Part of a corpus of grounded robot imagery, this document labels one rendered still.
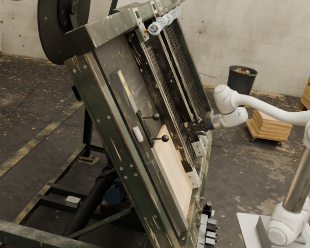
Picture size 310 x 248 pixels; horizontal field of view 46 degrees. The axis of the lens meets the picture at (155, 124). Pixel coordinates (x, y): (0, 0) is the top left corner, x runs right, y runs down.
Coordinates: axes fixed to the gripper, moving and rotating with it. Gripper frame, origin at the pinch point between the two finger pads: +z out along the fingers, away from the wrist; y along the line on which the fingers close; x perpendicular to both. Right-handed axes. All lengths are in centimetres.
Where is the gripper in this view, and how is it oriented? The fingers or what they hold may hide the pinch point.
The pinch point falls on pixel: (183, 131)
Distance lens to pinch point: 232.7
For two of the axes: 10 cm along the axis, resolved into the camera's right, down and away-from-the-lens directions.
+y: -3.7, -8.8, -2.9
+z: -9.0, 2.7, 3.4
